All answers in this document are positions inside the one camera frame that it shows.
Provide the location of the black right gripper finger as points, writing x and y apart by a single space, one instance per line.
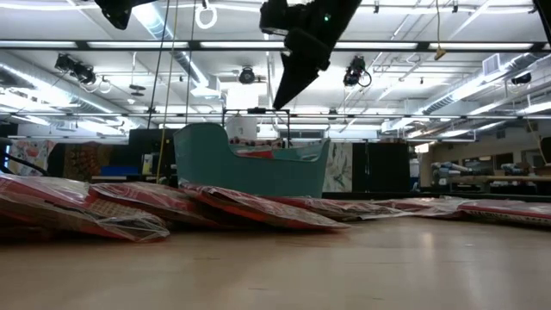
297 82

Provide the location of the red Orville popcorn bag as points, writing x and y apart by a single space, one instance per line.
508 213
51 202
254 153
344 208
146 196
258 208
422 206

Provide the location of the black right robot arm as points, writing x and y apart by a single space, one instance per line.
544 10

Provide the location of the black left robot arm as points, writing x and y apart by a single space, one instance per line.
118 10

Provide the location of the white cylinder container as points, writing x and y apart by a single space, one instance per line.
241 127

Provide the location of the white patterned panel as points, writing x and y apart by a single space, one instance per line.
340 168

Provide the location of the black cabinet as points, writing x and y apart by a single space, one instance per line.
142 146
381 168

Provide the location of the teal plastic basket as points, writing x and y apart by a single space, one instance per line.
206 163

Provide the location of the pale fabric rolls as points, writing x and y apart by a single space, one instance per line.
447 169

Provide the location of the blue box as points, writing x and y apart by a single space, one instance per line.
114 171

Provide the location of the wooden work table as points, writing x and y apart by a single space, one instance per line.
495 177

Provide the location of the dark patterned fabric panel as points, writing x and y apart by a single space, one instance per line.
86 159

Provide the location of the floral fabric panel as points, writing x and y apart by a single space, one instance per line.
32 155

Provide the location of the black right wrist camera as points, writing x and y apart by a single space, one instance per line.
275 17

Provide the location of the black metal stand frame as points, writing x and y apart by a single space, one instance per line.
256 110

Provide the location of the black ceiling-mounted camera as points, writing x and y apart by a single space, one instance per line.
521 78
247 76
77 69
355 71

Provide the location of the silver ventilation duct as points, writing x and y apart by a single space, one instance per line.
189 64
473 84

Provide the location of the black ceiling light rail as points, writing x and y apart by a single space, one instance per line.
193 45

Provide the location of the black aluminium table frame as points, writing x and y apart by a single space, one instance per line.
430 196

